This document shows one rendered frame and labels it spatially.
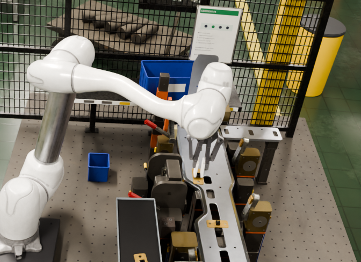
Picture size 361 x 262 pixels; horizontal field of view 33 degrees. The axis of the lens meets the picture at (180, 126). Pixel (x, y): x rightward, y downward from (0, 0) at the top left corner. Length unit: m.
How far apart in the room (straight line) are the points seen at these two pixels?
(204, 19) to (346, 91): 2.82
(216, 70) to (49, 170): 0.92
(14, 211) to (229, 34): 1.37
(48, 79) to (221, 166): 0.94
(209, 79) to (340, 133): 3.18
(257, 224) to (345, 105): 3.05
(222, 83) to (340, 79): 3.93
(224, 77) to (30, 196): 0.93
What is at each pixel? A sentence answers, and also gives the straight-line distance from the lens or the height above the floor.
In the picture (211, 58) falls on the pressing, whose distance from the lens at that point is 2.80.
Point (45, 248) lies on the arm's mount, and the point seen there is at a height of 0.76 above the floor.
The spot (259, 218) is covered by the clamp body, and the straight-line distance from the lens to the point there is 2.47.
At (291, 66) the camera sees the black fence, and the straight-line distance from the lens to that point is 3.26.
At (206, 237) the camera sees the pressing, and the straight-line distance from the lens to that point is 2.34.
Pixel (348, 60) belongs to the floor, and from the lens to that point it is 6.18.
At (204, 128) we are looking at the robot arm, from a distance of 1.78.
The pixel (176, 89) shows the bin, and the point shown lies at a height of 1.09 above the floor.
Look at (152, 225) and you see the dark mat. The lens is 2.12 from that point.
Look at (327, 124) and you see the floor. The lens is 5.09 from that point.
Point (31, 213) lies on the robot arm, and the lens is 2.45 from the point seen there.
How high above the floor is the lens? 2.63
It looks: 35 degrees down
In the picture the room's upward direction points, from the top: 10 degrees clockwise
